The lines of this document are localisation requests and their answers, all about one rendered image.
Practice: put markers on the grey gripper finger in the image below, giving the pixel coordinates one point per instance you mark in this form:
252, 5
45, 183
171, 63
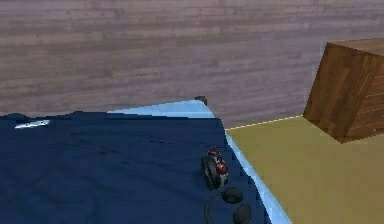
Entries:
232, 195
242, 214

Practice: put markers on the black red alarm clock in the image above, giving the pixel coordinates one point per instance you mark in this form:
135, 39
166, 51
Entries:
213, 171

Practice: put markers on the bed with dark blue blanket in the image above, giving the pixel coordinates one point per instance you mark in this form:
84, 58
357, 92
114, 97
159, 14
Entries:
100, 166

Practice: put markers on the brown wooden chest of drawers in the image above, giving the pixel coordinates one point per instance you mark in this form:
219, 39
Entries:
343, 90

